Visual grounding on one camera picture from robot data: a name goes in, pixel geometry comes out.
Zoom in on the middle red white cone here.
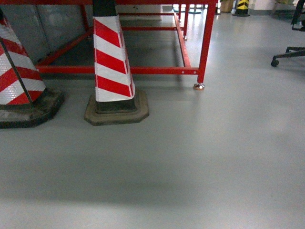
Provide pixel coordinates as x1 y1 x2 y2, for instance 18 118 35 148
84 0 149 126

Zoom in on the red white cone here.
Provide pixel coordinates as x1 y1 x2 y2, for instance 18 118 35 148
0 13 64 129
84 0 149 126

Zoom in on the left red white cone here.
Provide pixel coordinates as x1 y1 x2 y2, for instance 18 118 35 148
0 13 64 129

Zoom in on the green potted plant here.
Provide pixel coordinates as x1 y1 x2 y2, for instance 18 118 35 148
220 0 234 13

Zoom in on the yellow black bollard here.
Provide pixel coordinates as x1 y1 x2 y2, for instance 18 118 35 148
232 0 250 17

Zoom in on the black office chair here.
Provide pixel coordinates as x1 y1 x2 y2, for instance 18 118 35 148
271 0 305 67

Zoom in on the red metal frame table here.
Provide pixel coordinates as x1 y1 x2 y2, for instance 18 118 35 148
0 0 219 91

